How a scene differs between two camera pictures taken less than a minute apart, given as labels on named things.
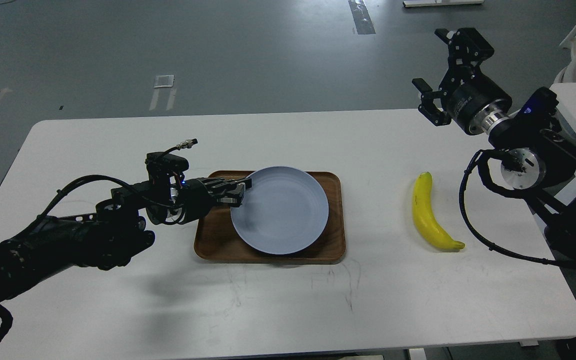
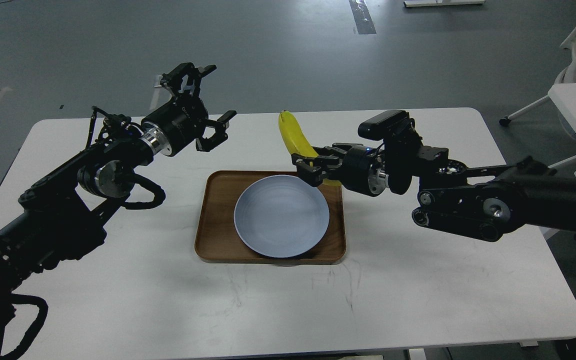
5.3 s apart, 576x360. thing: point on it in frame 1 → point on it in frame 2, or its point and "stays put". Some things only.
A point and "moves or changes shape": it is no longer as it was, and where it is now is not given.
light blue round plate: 285,211 stays put
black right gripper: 476,105 → 364,169
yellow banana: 425,215 moves or changes shape
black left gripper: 196,195 → 177,124
